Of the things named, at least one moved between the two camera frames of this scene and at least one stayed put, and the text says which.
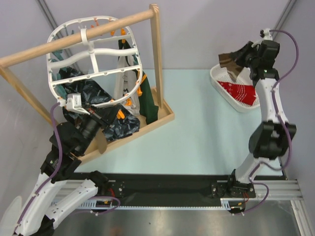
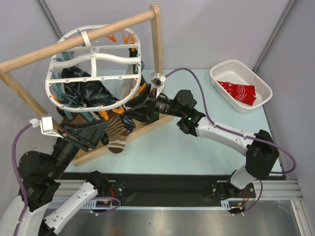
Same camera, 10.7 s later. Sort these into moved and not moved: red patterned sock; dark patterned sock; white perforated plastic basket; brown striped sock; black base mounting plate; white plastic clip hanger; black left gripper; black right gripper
Moved: black right gripper; brown striped sock; white plastic clip hanger; black left gripper
Not moved: dark patterned sock; red patterned sock; black base mounting plate; white perforated plastic basket
